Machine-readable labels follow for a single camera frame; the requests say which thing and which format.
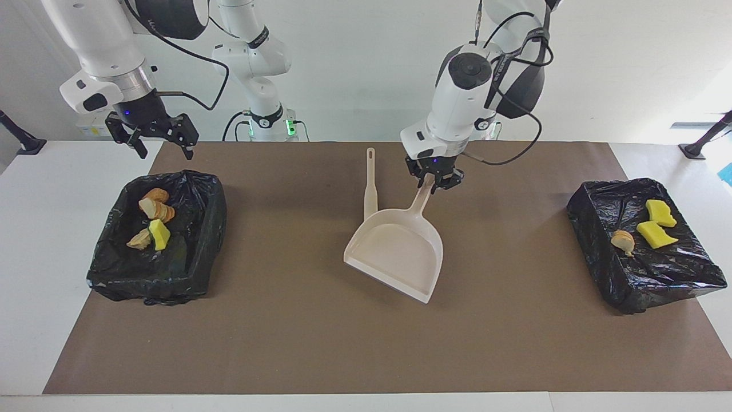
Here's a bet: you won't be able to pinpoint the sliced bread loaf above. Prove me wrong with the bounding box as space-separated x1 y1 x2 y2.
138 199 176 223

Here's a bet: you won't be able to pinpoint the beige brush black bristles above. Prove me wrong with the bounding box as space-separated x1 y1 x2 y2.
364 147 379 221

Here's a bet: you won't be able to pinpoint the black bag lined bin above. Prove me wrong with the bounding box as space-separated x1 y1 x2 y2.
86 169 228 306
566 177 728 315

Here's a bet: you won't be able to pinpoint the yellow green sponge piece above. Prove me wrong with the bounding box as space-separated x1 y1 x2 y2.
149 219 172 251

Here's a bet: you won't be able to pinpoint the black camera stand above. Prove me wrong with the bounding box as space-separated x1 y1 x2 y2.
0 110 47 156
678 110 732 160

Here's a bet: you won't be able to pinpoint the beige plastic dustpan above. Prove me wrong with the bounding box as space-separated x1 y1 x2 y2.
343 173 444 304

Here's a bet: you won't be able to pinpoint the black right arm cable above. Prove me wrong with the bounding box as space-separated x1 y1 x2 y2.
123 0 230 112

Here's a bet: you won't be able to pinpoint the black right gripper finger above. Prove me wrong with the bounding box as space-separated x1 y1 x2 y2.
106 113 148 160
166 114 200 161

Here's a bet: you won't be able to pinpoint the brown paper table mat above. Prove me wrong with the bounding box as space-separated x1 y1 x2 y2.
43 141 732 395

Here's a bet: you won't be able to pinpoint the black base cable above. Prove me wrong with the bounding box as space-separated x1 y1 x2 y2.
222 110 252 142

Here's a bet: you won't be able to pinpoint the white wall socket box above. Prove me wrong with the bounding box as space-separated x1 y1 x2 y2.
75 112 115 138

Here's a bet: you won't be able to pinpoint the pale yellow scrap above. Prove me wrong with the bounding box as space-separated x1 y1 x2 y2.
610 229 635 257

